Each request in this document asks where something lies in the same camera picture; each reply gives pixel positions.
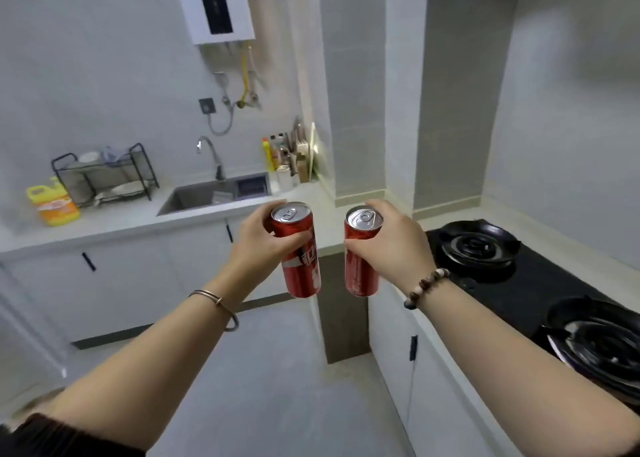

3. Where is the person's right hand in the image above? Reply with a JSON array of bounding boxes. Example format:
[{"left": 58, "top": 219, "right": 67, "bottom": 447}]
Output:
[{"left": 343, "top": 199, "right": 437, "bottom": 295}]

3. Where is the small yellow bottle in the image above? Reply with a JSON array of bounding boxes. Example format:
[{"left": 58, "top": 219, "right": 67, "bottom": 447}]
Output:
[{"left": 25, "top": 176, "right": 81, "bottom": 228}]

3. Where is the black glass gas hob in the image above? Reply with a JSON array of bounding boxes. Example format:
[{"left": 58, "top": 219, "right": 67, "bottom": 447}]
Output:
[{"left": 425, "top": 219, "right": 640, "bottom": 412}]

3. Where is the person's right forearm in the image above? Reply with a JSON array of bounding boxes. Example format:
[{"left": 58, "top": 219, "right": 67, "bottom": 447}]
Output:
[{"left": 419, "top": 279, "right": 640, "bottom": 457}]

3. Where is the dark grey cabinet panel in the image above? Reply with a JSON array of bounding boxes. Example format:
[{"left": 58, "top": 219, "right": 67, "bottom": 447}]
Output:
[{"left": 315, "top": 251, "right": 372, "bottom": 365}]

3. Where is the wooden knife block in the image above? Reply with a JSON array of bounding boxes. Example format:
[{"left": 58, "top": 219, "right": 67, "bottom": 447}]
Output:
[{"left": 295, "top": 141, "right": 311, "bottom": 184}]

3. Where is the person's left hand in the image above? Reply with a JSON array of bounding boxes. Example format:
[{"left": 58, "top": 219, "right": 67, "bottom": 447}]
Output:
[{"left": 207, "top": 200, "right": 314, "bottom": 308}]

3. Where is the steel kitchen sink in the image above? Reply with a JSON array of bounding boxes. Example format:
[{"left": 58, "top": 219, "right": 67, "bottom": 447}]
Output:
[{"left": 156, "top": 172, "right": 272, "bottom": 218}]

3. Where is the chrome sink faucet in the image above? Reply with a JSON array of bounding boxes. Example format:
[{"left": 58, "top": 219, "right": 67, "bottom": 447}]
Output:
[{"left": 196, "top": 136, "right": 227, "bottom": 182}]

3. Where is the yellow gas hose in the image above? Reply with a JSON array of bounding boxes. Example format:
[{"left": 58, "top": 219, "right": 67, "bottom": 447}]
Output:
[{"left": 237, "top": 46, "right": 251, "bottom": 109}]

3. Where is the person's black left sleeve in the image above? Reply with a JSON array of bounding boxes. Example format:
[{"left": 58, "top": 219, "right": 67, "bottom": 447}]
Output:
[{"left": 0, "top": 412, "right": 146, "bottom": 457}]

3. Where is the grey power cable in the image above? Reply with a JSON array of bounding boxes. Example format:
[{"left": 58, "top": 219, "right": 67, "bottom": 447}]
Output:
[{"left": 206, "top": 104, "right": 236, "bottom": 136}]

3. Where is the silver bangle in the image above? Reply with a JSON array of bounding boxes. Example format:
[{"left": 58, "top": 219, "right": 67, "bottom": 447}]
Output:
[{"left": 189, "top": 290, "right": 241, "bottom": 332}]

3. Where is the brown white beaded bracelet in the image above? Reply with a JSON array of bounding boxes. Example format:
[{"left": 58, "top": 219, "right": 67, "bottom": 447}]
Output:
[{"left": 403, "top": 267, "right": 451, "bottom": 311}]

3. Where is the black wire dish rack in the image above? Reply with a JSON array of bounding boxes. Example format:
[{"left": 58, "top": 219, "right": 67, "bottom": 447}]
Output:
[{"left": 51, "top": 143, "right": 161, "bottom": 208}]

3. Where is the white wall water heater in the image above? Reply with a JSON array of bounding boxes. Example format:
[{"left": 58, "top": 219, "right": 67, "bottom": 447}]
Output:
[{"left": 172, "top": 0, "right": 256, "bottom": 46}]

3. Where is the white kitchen base cabinet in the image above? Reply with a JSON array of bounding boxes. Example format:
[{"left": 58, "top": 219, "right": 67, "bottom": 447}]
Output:
[{"left": 9, "top": 216, "right": 521, "bottom": 457}]

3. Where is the red can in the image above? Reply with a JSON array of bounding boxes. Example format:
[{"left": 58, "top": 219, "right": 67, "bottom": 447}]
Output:
[
  {"left": 343, "top": 205, "right": 385, "bottom": 298},
  {"left": 271, "top": 201, "right": 322, "bottom": 299}
]

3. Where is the silver flexible hose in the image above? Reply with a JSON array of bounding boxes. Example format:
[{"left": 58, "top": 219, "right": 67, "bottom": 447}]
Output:
[{"left": 215, "top": 71, "right": 232, "bottom": 108}]

